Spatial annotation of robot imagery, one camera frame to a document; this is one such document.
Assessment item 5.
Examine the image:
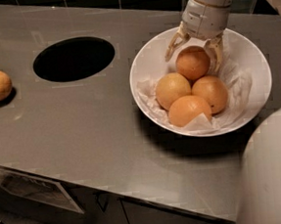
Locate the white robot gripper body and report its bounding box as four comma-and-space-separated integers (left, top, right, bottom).
182, 0, 230, 41

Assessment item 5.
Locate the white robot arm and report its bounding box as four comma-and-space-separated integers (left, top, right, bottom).
165, 0, 281, 224

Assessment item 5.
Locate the large round counter hole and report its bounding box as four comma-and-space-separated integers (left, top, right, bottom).
33, 36, 115, 83

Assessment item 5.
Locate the grey cabinet door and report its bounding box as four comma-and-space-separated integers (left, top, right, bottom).
120, 199, 235, 224

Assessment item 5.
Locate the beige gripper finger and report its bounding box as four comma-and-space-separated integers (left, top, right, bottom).
204, 34, 223, 73
164, 22, 190, 62

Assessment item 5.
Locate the white ceramic bowl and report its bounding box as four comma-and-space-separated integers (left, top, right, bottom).
129, 28, 272, 137

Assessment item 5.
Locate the white paper napkin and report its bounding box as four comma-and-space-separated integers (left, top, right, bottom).
129, 46, 254, 137

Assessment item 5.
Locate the label sign on cabinet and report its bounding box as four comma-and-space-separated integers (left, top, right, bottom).
0, 169, 84, 214

